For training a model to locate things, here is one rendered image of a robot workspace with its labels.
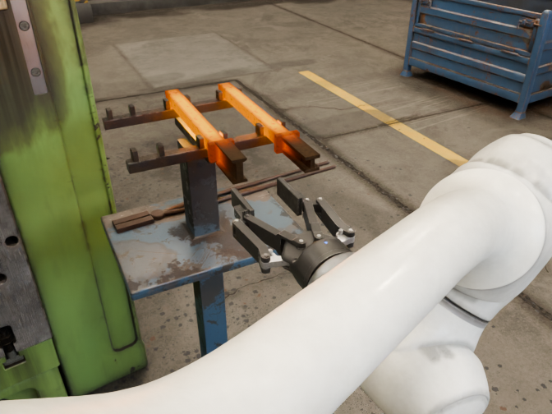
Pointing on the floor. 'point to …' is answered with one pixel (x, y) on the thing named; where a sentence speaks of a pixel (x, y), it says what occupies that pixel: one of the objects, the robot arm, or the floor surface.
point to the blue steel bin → (485, 46)
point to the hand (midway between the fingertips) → (264, 200)
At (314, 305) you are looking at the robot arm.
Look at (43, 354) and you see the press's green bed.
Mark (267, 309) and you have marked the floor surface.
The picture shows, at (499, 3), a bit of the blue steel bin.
